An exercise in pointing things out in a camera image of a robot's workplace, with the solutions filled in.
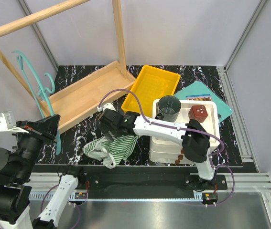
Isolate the green white striped tank top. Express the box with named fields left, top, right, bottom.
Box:
left=83, top=135, right=140, bottom=169

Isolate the teal plastic hanger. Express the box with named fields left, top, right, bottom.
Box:
left=11, top=50, right=63, bottom=155

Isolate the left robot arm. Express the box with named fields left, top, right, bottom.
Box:
left=0, top=112, right=86, bottom=229

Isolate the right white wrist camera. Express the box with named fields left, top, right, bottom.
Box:
left=97, top=103, right=116, bottom=112

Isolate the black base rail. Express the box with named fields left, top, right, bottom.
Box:
left=30, top=164, right=227, bottom=200

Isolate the yellow plastic tray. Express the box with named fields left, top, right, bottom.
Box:
left=131, top=65, right=181, bottom=117

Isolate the dark green mug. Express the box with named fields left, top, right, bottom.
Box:
left=155, top=95, right=181, bottom=123

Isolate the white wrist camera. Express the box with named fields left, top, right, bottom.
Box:
left=97, top=103, right=116, bottom=112
left=0, top=111, right=29, bottom=134

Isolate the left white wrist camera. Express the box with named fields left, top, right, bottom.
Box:
left=0, top=111, right=29, bottom=134

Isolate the wooden clothes rack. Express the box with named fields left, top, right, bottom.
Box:
left=0, top=0, right=135, bottom=133

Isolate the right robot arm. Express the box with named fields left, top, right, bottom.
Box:
left=98, top=107, right=217, bottom=189

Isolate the white drawer unit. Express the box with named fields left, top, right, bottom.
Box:
left=149, top=100, right=220, bottom=165

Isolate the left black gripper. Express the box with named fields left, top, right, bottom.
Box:
left=11, top=112, right=61, bottom=179

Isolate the dark red cube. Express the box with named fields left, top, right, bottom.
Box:
left=188, top=105, right=208, bottom=123

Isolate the teal cutting board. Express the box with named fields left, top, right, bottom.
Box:
left=174, top=81, right=233, bottom=122

